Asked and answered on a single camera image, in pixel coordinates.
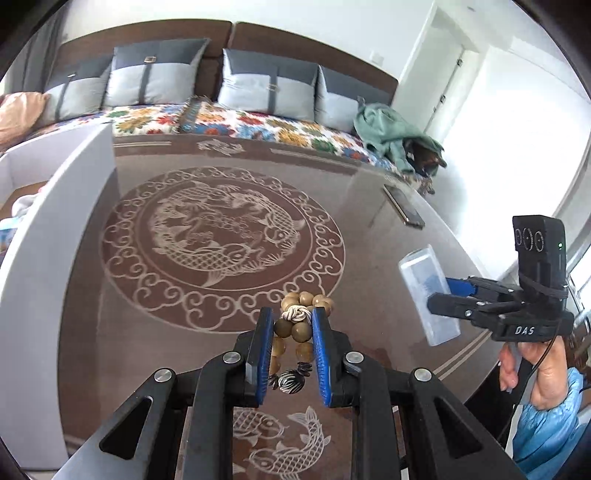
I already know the white sock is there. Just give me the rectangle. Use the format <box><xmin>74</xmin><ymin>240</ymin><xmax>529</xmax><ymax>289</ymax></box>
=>
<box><xmin>11</xmin><ymin>194</ymin><xmax>41</xmax><ymax>219</ymax></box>

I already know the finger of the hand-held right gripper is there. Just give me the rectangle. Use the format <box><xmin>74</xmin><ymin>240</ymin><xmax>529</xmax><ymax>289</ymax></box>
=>
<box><xmin>444</xmin><ymin>275</ymin><xmax>522</xmax><ymax>299</ymax></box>
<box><xmin>426</xmin><ymin>292</ymin><xmax>507</xmax><ymax>324</ymax></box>

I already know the grey two-tone cushion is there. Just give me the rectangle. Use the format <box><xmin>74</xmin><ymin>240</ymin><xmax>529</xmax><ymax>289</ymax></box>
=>
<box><xmin>102</xmin><ymin>38</ymin><xmax>212</xmax><ymax>110</ymax></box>
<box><xmin>34</xmin><ymin>55</ymin><xmax>114</xmax><ymax>128</ymax></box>
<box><xmin>315</xmin><ymin>66</ymin><xmax>371</xmax><ymax>136</ymax></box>
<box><xmin>217</xmin><ymin>47</ymin><xmax>320</xmax><ymax>122</ymax></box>

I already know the white cardboard container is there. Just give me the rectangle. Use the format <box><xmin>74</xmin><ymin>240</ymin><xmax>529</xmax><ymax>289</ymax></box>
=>
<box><xmin>0</xmin><ymin>122</ymin><xmax>117</xmax><ymax>468</ymax></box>

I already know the grey curtain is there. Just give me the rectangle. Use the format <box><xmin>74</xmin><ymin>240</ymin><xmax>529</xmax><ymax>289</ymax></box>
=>
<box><xmin>9</xmin><ymin>9</ymin><xmax>66</xmax><ymax>80</ymax></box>

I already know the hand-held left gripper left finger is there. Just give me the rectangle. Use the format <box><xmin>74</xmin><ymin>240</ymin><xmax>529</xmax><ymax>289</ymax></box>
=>
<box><xmin>53</xmin><ymin>307</ymin><xmax>275</xmax><ymax>480</ymax></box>

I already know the person's right forearm blue sleeve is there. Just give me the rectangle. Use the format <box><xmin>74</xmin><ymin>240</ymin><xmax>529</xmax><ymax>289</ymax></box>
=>
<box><xmin>510</xmin><ymin>367</ymin><xmax>591</xmax><ymax>468</ymax></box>

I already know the pink pillow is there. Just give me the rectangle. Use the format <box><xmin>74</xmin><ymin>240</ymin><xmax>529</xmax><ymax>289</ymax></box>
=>
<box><xmin>0</xmin><ymin>91</ymin><xmax>51</xmax><ymax>147</ymax></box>

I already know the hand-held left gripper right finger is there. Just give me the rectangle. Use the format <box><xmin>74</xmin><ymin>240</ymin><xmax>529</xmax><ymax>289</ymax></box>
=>
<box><xmin>311</xmin><ymin>307</ymin><xmax>515</xmax><ymax>480</ymax></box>

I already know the person's right hand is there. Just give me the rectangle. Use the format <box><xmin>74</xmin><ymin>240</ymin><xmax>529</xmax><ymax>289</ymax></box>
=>
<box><xmin>499</xmin><ymin>337</ymin><xmax>571</xmax><ymax>411</ymax></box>

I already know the dark brown bag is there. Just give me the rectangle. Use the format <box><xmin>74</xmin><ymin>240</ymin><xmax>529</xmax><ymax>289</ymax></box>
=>
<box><xmin>402</xmin><ymin>138</ymin><xmax>450</xmax><ymax>195</ymax></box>

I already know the green garment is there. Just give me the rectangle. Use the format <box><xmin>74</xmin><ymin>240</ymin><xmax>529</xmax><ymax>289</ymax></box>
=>
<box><xmin>353</xmin><ymin>102</ymin><xmax>445</xmax><ymax>175</ymax></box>

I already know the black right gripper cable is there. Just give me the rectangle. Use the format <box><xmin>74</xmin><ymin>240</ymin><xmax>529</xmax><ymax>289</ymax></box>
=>
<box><xmin>496</xmin><ymin>340</ymin><xmax>556</xmax><ymax>445</ymax></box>

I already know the blue white medicine box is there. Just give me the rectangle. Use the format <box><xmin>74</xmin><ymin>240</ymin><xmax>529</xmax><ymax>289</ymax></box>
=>
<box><xmin>0</xmin><ymin>218</ymin><xmax>20</xmax><ymax>253</ymax></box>

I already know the wooden bead bracelet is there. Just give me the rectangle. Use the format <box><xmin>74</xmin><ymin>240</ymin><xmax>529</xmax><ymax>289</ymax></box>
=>
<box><xmin>268</xmin><ymin>291</ymin><xmax>331</xmax><ymax>396</ymax></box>

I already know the brown wooden sofa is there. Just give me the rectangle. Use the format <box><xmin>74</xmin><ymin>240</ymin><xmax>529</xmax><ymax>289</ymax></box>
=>
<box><xmin>0</xmin><ymin>21</ymin><xmax>435</xmax><ymax>195</ymax></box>

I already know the smartphone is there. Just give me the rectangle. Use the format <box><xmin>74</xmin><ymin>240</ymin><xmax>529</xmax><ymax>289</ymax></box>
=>
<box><xmin>382</xmin><ymin>185</ymin><xmax>426</xmax><ymax>228</ymax></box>

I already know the clear plastic box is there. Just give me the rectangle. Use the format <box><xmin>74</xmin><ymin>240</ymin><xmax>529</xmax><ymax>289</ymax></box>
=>
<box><xmin>398</xmin><ymin>244</ymin><xmax>461</xmax><ymax>347</ymax></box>

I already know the white door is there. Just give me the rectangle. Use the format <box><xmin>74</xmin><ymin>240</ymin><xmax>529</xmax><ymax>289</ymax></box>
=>
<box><xmin>422</xmin><ymin>0</ymin><xmax>491</xmax><ymax>140</ymax></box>

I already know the floral sofa cover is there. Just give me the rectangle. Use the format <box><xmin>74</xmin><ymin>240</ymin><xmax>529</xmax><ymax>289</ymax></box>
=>
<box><xmin>59</xmin><ymin>104</ymin><xmax>186</xmax><ymax>137</ymax></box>
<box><xmin>178</xmin><ymin>96</ymin><xmax>426</xmax><ymax>186</ymax></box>

